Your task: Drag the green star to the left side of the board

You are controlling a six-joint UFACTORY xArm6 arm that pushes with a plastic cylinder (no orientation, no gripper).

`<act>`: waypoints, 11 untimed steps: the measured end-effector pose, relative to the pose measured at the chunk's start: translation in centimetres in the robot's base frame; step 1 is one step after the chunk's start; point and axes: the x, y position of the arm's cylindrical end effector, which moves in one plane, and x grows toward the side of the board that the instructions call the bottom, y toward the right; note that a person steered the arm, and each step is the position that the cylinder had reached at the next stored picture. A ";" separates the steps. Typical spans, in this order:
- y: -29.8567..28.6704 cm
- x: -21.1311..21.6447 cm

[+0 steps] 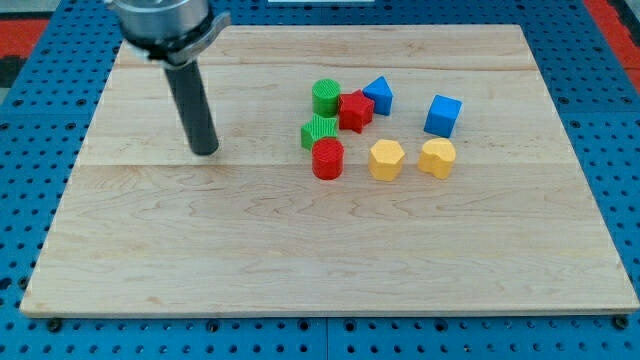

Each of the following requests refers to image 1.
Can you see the green star block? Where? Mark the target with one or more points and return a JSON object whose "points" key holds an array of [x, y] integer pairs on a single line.
{"points": [[318, 127]]}

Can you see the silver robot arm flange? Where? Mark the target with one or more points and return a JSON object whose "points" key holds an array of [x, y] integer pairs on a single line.
{"points": [[173, 32]]}

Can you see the light wooden board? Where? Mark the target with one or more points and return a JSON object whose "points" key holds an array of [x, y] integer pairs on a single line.
{"points": [[146, 229]]}

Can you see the red star block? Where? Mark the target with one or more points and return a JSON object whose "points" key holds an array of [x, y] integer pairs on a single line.
{"points": [[355, 111]]}

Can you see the red cylinder block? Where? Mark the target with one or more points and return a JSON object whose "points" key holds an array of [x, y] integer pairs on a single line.
{"points": [[327, 158]]}

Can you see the yellow hexagon block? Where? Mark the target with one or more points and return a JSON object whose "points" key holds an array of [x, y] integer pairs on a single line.
{"points": [[385, 160]]}

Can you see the green cylinder block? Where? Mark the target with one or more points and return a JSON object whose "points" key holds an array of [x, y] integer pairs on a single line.
{"points": [[325, 95]]}

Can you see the blue triangle block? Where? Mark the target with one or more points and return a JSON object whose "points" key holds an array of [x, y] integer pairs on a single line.
{"points": [[381, 94]]}

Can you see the yellow heart block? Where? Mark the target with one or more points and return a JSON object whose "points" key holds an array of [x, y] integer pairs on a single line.
{"points": [[437, 157]]}

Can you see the blue cube block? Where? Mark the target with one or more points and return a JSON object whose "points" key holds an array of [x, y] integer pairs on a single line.
{"points": [[442, 116]]}

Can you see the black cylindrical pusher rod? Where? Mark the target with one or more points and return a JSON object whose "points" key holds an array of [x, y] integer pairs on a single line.
{"points": [[192, 105]]}

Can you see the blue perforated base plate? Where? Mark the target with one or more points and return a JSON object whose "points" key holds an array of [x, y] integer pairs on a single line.
{"points": [[45, 115]]}

